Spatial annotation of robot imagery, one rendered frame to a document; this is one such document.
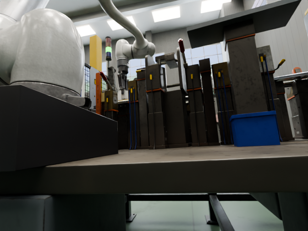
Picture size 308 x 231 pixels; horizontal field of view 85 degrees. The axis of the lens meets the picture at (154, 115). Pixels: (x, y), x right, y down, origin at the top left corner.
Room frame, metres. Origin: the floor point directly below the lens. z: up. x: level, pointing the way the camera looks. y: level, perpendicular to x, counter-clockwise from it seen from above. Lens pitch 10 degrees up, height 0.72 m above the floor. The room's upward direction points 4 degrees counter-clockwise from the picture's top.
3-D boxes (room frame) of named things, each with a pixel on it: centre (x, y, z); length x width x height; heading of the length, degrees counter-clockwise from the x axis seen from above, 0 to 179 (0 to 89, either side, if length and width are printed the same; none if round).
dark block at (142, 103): (0.87, 0.04, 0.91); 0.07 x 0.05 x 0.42; 161
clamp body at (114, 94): (0.98, 0.26, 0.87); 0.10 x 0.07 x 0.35; 161
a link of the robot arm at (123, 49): (1.15, 0.19, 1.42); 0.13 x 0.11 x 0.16; 86
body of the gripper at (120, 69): (1.15, 0.20, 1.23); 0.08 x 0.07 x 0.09; 161
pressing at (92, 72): (1.25, 0.44, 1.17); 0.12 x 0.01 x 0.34; 161
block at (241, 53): (0.60, -0.35, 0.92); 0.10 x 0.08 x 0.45; 71
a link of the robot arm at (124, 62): (1.15, 0.20, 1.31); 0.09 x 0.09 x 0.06
